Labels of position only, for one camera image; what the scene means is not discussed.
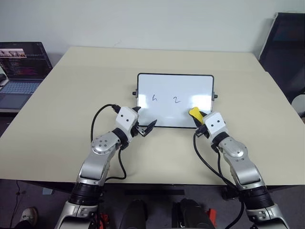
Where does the thin floor cable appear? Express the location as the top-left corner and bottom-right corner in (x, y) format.
(15, 180), (27, 204)

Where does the white round object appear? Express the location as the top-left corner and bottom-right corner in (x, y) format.
(291, 94), (305, 118)

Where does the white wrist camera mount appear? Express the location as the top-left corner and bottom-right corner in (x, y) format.
(203, 112), (227, 140)
(115, 106), (140, 142)

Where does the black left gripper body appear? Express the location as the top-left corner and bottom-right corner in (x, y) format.
(130, 120), (147, 139)

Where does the white shoe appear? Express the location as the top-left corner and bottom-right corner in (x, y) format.
(20, 207), (39, 225)

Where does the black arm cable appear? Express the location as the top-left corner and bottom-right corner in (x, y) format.
(193, 130), (246, 217)
(91, 103), (127, 180)

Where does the black-framed whiteboard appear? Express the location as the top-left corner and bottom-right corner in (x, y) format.
(132, 72), (219, 130)

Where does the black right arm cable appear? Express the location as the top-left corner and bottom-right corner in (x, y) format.
(193, 130), (246, 217)

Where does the black table leg bracket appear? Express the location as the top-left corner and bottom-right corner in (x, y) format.
(222, 187), (237, 201)

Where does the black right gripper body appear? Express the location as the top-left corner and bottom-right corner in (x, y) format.
(195, 125), (210, 140)

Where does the yellow eraser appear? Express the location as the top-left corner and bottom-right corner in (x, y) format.
(188, 107), (205, 125)

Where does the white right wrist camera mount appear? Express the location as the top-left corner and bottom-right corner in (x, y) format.
(203, 112), (227, 140)

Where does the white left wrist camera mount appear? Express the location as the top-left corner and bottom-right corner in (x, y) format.
(115, 106), (140, 142)

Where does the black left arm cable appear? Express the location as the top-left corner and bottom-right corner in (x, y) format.
(91, 103), (127, 180)

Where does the dark rounded shape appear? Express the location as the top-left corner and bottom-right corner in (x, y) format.
(171, 198), (217, 229)

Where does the open grey laptop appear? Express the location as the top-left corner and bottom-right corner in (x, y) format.
(0, 42), (53, 113)

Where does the dark leaning monitor panel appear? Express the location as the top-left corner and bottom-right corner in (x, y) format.
(258, 12), (305, 106)

